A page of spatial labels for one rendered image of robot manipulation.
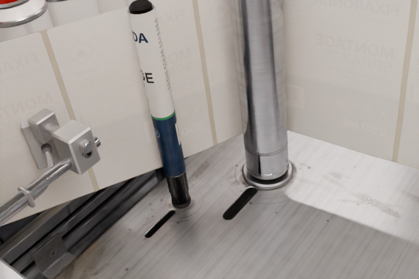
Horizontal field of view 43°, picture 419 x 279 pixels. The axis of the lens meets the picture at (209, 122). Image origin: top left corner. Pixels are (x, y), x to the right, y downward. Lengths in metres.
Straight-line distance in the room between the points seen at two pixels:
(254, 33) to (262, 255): 0.17
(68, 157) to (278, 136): 0.17
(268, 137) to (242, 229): 0.08
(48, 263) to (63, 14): 0.22
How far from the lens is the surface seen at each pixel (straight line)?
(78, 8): 0.48
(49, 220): 0.50
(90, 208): 0.53
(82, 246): 0.53
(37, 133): 0.38
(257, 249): 0.42
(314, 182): 0.47
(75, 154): 0.35
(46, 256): 0.51
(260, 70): 0.40
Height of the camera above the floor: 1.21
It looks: 37 degrees down
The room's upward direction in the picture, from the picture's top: 8 degrees counter-clockwise
